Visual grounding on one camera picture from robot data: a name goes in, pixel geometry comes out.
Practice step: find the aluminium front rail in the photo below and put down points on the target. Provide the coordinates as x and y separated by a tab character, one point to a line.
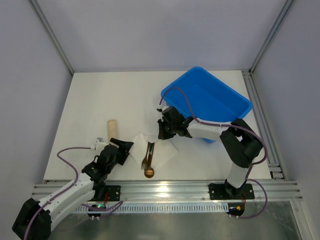
196	191

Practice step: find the aluminium frame post left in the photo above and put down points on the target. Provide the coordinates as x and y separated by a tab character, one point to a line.
51	34

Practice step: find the aluminium frame post right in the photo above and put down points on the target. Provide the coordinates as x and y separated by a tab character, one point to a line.
270	37

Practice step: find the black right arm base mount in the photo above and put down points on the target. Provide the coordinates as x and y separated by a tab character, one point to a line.
224	191

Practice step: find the beige utensil holder case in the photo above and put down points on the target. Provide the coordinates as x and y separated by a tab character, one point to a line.
112	129

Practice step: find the blue plastic bin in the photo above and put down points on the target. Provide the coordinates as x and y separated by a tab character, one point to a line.
200	93

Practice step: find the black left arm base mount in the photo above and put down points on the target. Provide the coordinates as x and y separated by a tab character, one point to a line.
108	193

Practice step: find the aluminium frame post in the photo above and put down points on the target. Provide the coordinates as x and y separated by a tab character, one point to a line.
270	37
51	34

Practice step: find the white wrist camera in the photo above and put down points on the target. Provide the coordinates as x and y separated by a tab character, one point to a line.
99	144
161	108

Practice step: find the gold fork green handle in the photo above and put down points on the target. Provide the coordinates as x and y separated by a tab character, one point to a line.
145	159

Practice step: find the gold knife green handle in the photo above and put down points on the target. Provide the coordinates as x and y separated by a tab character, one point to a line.
151	150

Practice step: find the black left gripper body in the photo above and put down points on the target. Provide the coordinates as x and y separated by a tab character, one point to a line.
120	152

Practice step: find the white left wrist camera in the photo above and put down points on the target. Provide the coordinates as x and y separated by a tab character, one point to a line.
99	144

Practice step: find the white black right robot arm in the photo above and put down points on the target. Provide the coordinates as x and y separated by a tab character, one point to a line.
241	143

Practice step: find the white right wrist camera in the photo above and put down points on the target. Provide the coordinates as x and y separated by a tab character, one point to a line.
161	108

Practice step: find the white slotted cable duct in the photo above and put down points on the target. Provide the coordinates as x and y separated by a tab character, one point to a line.
158	208

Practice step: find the copper spoon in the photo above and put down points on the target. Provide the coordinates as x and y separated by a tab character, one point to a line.
149	171

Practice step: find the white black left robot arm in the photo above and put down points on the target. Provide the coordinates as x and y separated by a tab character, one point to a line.
38	218

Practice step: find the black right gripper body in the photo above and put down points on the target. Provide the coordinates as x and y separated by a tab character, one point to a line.
163	127

